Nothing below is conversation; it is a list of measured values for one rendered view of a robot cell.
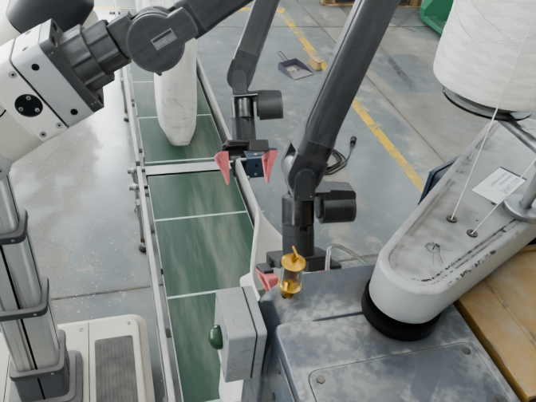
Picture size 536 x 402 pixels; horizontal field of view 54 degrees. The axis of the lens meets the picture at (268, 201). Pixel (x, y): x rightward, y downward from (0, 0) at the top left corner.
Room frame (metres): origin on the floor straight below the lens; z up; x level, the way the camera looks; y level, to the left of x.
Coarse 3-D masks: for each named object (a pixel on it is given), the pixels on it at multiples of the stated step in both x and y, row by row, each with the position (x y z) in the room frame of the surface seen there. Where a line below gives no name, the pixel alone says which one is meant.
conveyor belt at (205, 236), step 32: (160, 192) 1.78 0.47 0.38; (192, 192) 1.81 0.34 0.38; (224, 192) 1.84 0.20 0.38; (160, 224) 1.57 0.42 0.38; (192, 224) 1.60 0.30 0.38; (224, 224) 1.62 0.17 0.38; (160, 256) 1.40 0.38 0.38; (192, 256) 1.42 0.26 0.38; (224, 256) 1.44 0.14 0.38; (192, 288) 1.26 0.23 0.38; (224, 288) 1.28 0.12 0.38; (192, 320) 1.12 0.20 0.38; (192, 352) 0.99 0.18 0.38; (192, 384) 0.88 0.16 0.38
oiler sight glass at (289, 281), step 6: (282, 270) 0.43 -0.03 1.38; (288, 270) 0.42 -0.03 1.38; (282, 276) 0.42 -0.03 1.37; (288, 276) 0.42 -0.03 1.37; (294, 276) 0.42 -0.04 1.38; (300, 276) 0.42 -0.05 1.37; (282, 282) 0.42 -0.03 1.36; (288, 282) 0.42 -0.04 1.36; (294, 282) 0.42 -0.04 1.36; (300, 282) 0.43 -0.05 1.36; (282, 288) 0.42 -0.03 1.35; (288, 288) 0.42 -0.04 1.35; (294, 288) 0.42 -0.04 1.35
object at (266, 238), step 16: (256, 208) 0.98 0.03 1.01; (256, 224) 0.95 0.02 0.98; (256, 240) 0.89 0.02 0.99; (272, 240) 0.90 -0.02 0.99; (256, 256) 0.95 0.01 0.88; (256, 272) 0.94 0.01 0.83; (304, 272) 0.80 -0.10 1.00; (256, 288) 0.90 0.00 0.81; (224, 384) 0.80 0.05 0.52; (240, 384) 0.66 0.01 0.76; (224, 400) 0.79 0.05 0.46
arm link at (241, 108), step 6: (246, 96) 1.14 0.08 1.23; (252, 96) 1.12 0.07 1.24; (234, 102) 1.10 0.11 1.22; (240, 102) 1.10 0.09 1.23; (246, 102) 1.11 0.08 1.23; (252, 102) 1.12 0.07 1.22; (234, 108) 1.09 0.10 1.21; (240, 108) 1.09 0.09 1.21; (246, 108) 1.09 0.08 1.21; (252, 108) 1.11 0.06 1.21; (234, 114) 1.09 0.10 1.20; (240, 114) 1.08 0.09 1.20; (246, 114) 1.08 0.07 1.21; (252, 114) 1.10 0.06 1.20; (258, 114) 1.10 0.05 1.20; (246, 120) 1.08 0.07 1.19
